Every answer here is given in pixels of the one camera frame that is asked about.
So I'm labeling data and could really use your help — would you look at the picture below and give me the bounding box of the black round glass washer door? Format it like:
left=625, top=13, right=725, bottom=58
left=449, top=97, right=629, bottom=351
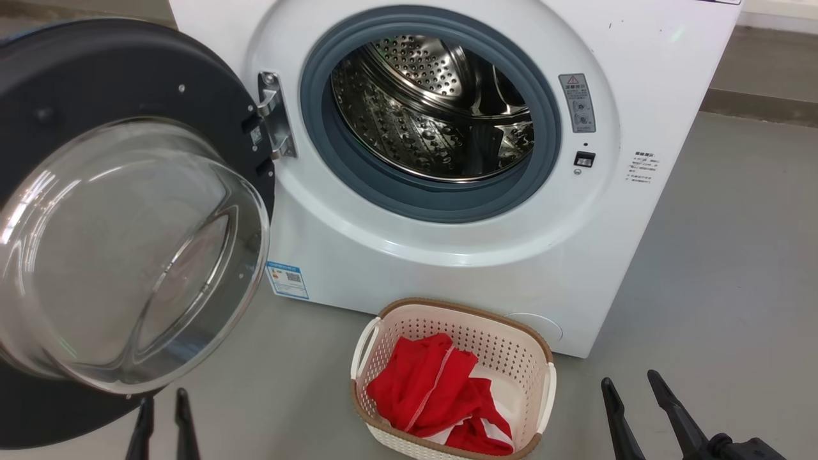
left=0, top=18, right=277, bottom=449

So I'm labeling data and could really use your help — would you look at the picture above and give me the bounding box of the cream basket with brown rim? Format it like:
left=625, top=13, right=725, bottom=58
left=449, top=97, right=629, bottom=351
left=350, top=298, right=557, bottom=460

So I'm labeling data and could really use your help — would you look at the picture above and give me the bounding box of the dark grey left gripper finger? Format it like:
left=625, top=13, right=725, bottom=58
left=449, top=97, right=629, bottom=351
left=126, top=396, right=155, bottom=460
left=176, top=388, right=201, bottom=460

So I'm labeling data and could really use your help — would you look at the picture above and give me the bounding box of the white front-load washing machine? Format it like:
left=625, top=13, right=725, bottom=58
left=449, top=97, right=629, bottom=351
left=167, top=0, right=745, bottom=358

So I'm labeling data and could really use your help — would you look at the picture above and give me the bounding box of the red and white garment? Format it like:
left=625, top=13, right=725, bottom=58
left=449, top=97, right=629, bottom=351
left=366, top=333, right=515, bottom=456

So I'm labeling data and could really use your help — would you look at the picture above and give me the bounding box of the grey warning sticker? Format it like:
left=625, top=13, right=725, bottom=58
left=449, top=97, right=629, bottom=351
left=559, top=73, right=596, bottom=134

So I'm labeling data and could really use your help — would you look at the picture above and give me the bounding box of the metal door hinge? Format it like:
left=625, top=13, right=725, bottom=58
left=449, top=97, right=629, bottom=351
left=258, top=72, right=298, bottom=160

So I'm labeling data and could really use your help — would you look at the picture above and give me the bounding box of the blue energy label sticker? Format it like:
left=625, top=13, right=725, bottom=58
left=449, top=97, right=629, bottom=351
left=266, top=260, right=310, bottom=300

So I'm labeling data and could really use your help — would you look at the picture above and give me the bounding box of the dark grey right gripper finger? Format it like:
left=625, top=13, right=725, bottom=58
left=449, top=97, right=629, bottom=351
left=601, top=377, right=647, bottom=460
left=647, top=369, right=711, bottom=460

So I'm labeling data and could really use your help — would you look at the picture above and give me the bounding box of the round white filter cover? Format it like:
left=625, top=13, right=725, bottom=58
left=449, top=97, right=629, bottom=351
left=505, top=312, right=564, bottom=346

